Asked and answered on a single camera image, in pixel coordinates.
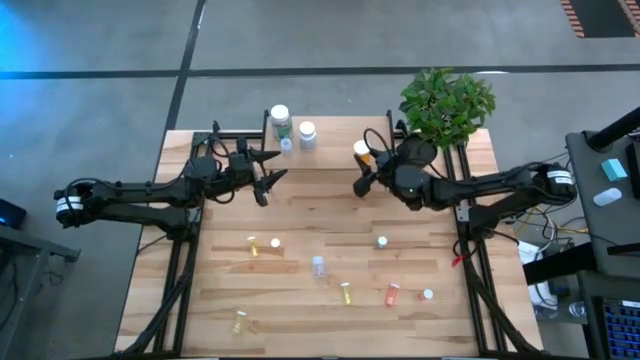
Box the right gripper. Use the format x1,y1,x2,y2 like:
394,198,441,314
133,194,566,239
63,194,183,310
352,149,409,199

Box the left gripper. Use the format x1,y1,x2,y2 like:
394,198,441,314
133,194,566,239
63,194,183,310
227,138,289,208

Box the green bottle white cap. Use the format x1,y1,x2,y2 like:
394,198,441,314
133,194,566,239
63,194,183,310
269,103,295,142

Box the wooden shelf black metal legs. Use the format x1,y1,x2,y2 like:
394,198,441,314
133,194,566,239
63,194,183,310
258,109,398,191

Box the green plant in black pot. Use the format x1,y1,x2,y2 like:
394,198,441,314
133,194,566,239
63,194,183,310
398,67,497,171

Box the white paper sheets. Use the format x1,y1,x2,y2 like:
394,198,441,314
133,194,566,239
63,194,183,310
517,239,544,266

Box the dark grey desk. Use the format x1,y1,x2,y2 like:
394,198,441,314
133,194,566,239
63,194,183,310
564,129,640,281

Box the white computer mouse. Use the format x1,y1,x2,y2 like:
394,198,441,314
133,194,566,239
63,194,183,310
592,187,623,208

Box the teal box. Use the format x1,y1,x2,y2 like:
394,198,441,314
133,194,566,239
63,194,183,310
599,157,629,183

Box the black tube on desk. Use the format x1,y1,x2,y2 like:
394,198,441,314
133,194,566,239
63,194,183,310
584,105,640,153

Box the black device with blue light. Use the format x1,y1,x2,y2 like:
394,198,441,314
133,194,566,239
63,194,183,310
0,198,29,231

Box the dark mat with striped edge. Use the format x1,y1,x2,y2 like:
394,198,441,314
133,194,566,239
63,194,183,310
559,0,640,39

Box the laptop with blue-lit keyboard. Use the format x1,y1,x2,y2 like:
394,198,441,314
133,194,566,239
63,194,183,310
602,299,640,360

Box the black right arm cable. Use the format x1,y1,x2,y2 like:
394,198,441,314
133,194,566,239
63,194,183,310
363,128,396,156

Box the black aluminium table frame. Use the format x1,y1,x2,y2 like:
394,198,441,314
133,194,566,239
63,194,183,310
114,127,544,360

